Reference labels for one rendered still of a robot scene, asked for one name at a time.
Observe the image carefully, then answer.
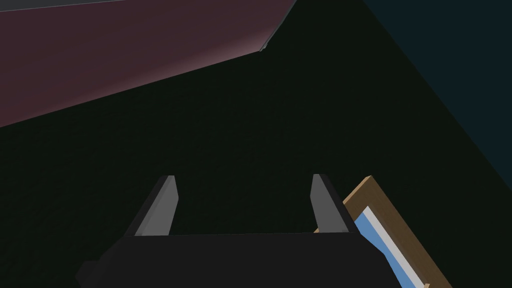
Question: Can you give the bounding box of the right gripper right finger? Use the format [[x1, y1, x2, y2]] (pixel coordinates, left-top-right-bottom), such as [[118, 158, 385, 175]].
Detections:
[[309, 173, 359, 234]]

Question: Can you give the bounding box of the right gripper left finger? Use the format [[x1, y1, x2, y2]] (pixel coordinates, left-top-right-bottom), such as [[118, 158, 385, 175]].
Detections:
[[124, 175, 180, 237]]

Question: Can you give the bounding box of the wooden framed blue picture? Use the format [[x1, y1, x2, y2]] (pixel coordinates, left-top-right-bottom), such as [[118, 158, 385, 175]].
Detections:
[[313, 175, 454, 288]]

